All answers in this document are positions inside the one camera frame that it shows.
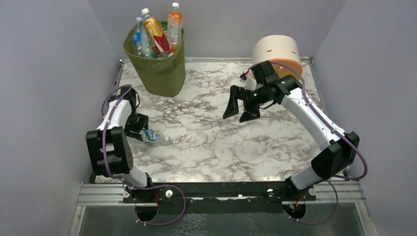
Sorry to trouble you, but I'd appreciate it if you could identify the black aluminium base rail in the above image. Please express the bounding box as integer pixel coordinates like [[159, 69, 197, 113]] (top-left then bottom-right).
[[77, 181, 367, 216]]

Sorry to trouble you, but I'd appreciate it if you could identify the green mesh waste bin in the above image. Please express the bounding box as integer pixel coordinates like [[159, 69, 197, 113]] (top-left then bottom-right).
[[123, 21, 185, 97]]

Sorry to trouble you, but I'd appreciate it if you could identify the orange juice bottle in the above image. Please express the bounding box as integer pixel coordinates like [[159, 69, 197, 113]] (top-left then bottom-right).
[[167, 2, 182, 53]]

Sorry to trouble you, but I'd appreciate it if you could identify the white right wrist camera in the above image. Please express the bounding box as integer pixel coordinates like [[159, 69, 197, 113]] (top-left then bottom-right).
[[240, 73, 257, 91]]

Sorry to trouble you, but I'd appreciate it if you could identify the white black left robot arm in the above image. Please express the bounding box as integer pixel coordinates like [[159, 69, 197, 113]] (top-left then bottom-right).
[[86, 85, 152, 189]]

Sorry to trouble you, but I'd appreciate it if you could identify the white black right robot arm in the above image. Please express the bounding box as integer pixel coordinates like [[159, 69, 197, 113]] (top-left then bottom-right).
[[223, 60, 359, 194]]

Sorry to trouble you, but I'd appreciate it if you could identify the cream cylindrical drum container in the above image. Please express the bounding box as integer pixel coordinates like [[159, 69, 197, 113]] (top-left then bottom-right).
[[252, 35, 302, 80]]

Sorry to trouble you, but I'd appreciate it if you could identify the green tinted bottle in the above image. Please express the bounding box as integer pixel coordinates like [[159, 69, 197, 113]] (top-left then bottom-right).
[[140, 8, 157, 59]]

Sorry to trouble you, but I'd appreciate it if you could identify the red gold drink can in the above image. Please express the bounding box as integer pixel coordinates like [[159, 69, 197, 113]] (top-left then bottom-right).
[[143, 17, 172, 56]]

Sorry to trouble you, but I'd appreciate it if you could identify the blue label clear bottle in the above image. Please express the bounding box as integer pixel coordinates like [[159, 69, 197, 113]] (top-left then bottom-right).
[[132, 17, 143, 57]]

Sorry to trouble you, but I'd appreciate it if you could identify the dark green label bottle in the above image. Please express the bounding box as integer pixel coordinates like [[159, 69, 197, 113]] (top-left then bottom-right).
[[140, 128, 171, 146]]

